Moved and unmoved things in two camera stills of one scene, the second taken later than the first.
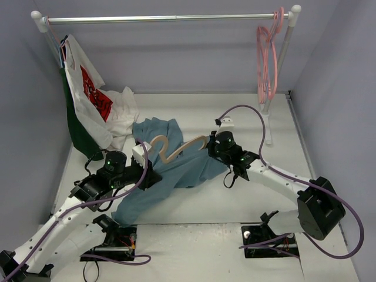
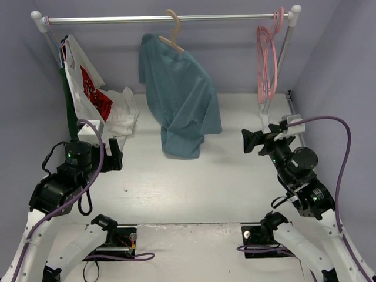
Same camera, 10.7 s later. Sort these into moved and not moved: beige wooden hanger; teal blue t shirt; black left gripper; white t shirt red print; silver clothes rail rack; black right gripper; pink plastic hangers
Moved: beige wooden hanger; black right gripper; teal blue t shirt; black left gripper
Not moved: pink plastic hangers; white t shirt red print; silver clothes rail rack
